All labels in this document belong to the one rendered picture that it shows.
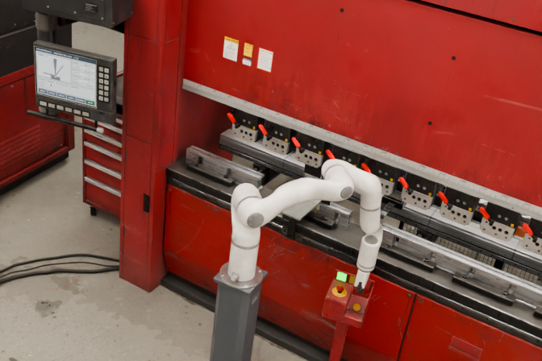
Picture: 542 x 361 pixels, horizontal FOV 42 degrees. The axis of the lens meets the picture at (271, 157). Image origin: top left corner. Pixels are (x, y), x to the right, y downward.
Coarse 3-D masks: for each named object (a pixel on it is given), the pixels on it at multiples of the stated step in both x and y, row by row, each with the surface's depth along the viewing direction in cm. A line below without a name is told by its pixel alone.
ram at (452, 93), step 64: (192, 0) 370; (256, 0) 350; (320, 0) 332; (384, 0) 316; (192, 64) 386; (256, 64) 364; (320, 64) 345; (384, 64) 328; (448, 64) 312; (512, 64) 298; (384, 128) 340; (448, 128) 323; (512, 128) 308; (512, 192) 319
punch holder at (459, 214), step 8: (448, 192) 335; (456, 192) 333; (448, 200) 336; (456, 200) 334; (464, 200) 332; (472, 200) 330; (440, 208) 340; (456, 208) 335; (464, 208) 334; (472, 208) 331; (448, 216) 339; (456, 216) 337; (464, 216) 336; (472, 216) 339; (464, 224) 336
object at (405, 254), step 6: (384, 246) 361; (390, 252) 359; (396, 252) 357; (402, 252) 358; (408, 252) 359; (402, 258) 356; (408, 258) 355; (414, 258) 355; (420, 258) 356; (414, 264) 354; (420, 264) 352; (426, 264) 351; (432, 264) 352; (432, 270) 350
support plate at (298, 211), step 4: (316, 200) 374; (320, 200) 374; (300, 204) 368; (304, 204) 369; (308, 204) 369; (312, 204) 370; (288, 208) 364; (292, 208) 364; (296, 208) 365; (300, 208) 365; (304, 208) 365; (308, 208) 366; (312, 208) 367; (284, 212) 360; (288, 212) 360; (292, 212) 361; (296, 212) 361; (300, 212) 362; (304, 212) 362; (308, 212) 363; (292, 216) 358; (296, 216) 358; (300, 216) 358; (304, 216) 360; (300, 220) 357
